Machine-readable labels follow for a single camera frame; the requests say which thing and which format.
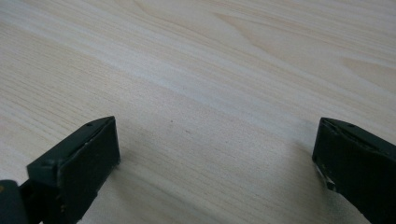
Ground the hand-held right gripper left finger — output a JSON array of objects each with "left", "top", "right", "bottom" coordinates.
[{"left": 19, "top": 116, "right": 121, "bottom": 224}]

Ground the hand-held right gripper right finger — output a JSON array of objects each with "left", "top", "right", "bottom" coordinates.
[{"left": 311, "top": 117, "right": 396, "bottom": 224}]

